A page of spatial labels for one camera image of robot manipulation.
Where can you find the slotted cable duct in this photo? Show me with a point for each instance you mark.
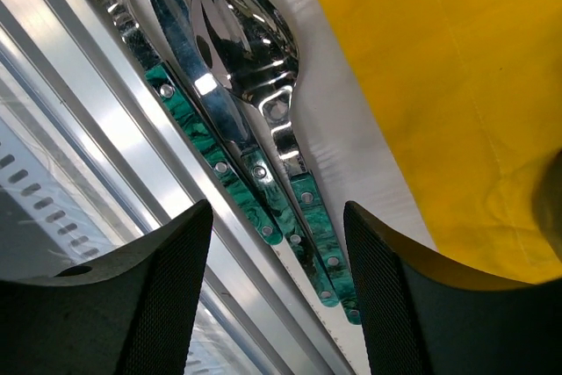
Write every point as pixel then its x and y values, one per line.
pixel 43 230

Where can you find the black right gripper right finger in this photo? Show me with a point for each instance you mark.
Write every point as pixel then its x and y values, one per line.
pixel 424 313

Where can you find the spoon with green handle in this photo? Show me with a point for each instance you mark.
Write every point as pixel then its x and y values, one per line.
pixel 249 48

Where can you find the fork with green handle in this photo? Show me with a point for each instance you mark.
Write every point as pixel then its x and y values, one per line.
pixel 173 95

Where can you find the aluminium mounting rail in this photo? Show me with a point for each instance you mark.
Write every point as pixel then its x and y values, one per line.
pixel 74 94

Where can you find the yellow Pikachu cloth placemat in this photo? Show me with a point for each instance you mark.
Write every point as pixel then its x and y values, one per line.
pixel 468 96

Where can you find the knife with green handle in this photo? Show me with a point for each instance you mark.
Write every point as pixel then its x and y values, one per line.
pixel 227 122

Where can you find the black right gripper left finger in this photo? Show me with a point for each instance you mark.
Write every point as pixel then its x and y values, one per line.
pixel 130 311

